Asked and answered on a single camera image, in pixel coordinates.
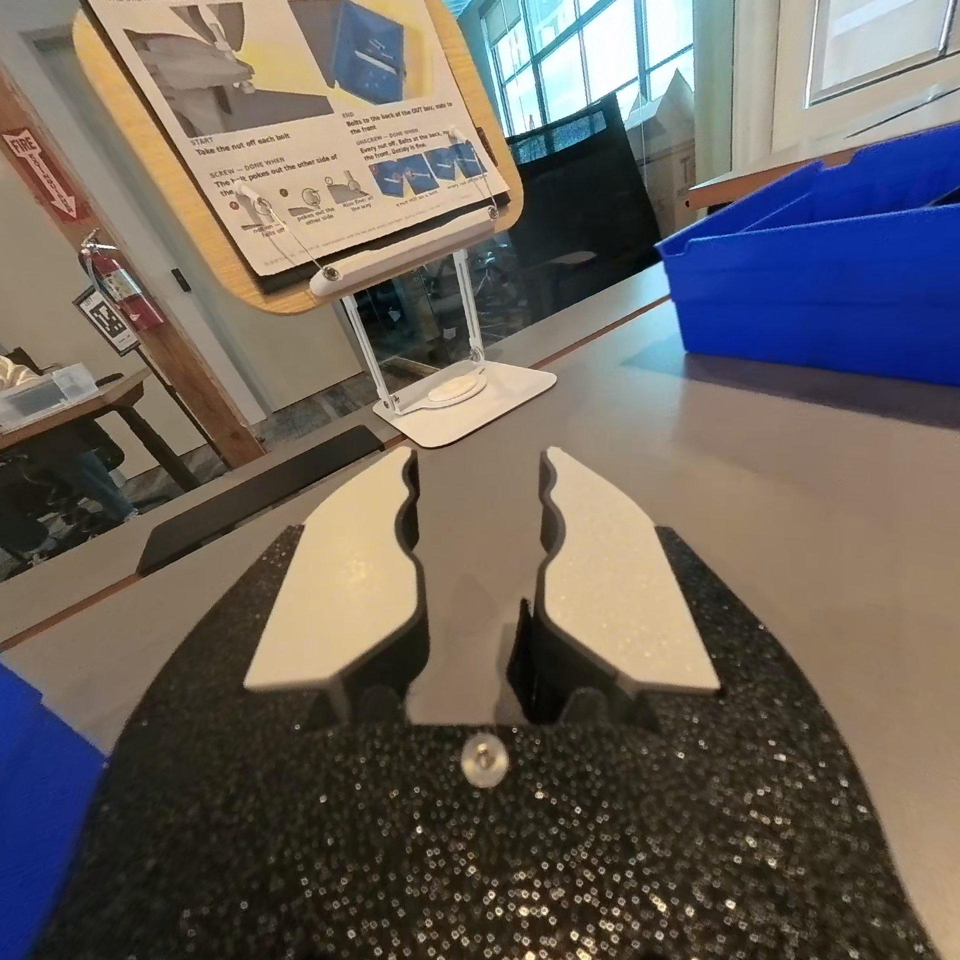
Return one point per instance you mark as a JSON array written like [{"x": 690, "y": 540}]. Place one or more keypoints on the printed instruction sheet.
[{"x": 285, "y": 112}]

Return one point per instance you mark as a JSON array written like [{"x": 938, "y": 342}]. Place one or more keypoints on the red fire extinguisher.
[{"x": 127, "y": 289}]

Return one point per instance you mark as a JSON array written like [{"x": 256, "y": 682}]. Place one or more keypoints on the clear plastic container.
[{"x": 45, "y": 397}]

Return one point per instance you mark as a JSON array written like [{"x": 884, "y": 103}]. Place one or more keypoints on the wooden post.
[{"x": 172, "y": 360}]

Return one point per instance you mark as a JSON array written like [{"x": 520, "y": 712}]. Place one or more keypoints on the black pad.
[{"x": 247, "y": 495}]

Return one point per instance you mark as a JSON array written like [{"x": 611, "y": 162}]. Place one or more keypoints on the blue divided plastic bin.
[{"x": 810, "y": 315}]

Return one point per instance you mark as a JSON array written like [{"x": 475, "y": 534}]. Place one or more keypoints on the wooden table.
[{"x": 750, "y": 180}]

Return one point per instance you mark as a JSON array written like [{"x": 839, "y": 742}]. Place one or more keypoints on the wooden desk with black legs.
[{"x": 112, "y": 394}]

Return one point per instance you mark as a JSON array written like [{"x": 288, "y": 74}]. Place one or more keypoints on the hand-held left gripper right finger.
[{"x": 615, "y": 592}]

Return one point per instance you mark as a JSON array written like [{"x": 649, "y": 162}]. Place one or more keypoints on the red white fire sign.
[{"x": 41, "y": 172}]

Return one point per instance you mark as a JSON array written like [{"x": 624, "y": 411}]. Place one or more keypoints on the stacked cardboard boxes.
[{"x": 664, "y": 142}]

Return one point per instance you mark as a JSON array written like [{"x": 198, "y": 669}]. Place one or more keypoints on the black white marker tag sign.
[{"x": 105, "y": 319}]

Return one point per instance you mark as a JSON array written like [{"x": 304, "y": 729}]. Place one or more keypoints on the instruction sheet on stand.
[{"x": 495, "y": 409}]

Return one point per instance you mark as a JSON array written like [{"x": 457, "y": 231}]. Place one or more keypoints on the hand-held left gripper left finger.
[{"x": 345, "y": 592}]

